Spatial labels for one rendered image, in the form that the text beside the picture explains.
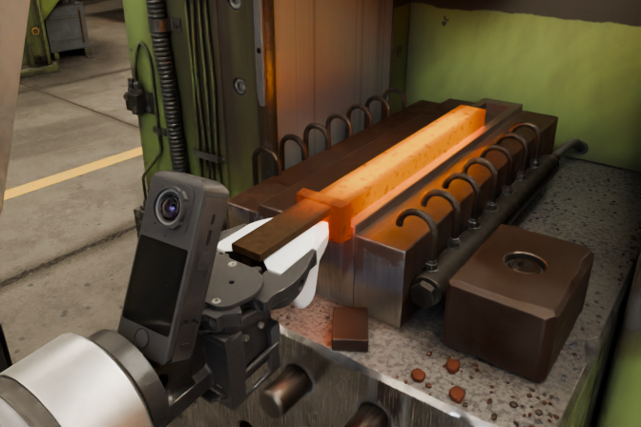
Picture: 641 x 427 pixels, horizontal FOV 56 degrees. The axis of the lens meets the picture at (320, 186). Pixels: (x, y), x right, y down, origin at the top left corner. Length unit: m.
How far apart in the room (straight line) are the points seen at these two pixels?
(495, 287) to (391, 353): 0.10
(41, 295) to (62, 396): 2.02
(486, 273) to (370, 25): 0.48
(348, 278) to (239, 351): 0.16
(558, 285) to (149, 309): 0.30
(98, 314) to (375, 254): 1.76
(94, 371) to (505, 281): 0.30
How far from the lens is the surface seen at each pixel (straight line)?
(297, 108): 0.77
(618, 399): 0.68
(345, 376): 0.52
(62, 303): 2.30
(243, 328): 0.42
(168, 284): 0.38
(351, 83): 0.87
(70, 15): 5.88
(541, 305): 0.48
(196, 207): 0.36
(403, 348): 0.52
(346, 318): 0.53
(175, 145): 0.83
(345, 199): 0.52
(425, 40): 0.98
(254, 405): 0.63
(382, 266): 0.52
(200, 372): 0.43
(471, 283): 0.49
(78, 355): 0.37
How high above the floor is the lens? 1.25
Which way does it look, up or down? 25 degrees down
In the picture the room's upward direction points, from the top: straight up
